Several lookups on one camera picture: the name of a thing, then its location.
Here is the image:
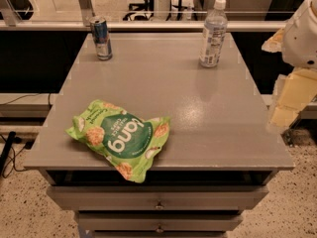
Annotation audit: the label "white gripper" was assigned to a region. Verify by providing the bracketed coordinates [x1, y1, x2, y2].
[262, 0, 317, 129]

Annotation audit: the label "clear plastic water bottle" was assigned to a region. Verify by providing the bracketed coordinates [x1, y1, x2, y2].
[199, 0, 228, 67]

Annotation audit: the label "green rice chip bag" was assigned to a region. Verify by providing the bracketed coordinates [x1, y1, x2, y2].
[66, 100, 170, 183]

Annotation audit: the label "grey drawer cabinet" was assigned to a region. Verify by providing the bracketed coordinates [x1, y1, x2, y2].
[25, 33, 293, 238]

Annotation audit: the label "upper drawer knob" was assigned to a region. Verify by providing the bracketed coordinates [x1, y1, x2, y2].
[155, 201, 164, 210]

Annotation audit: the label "drawer knob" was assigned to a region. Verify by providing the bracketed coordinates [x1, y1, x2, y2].
[156, 226, 164, 233]
[155, 201, 164, 210]

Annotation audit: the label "blue silver energy drink can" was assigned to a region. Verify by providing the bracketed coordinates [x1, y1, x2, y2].
[89, 16, 112, 60]

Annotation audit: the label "lower drawer knob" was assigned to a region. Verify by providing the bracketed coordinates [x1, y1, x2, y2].
[156, 226, 164, 233]

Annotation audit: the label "metal railing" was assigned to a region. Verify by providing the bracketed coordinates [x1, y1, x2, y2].
[0, 0, 288, 32]

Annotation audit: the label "black floor cables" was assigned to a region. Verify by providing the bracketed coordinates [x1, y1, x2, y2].
[0, 131, 34, 179]

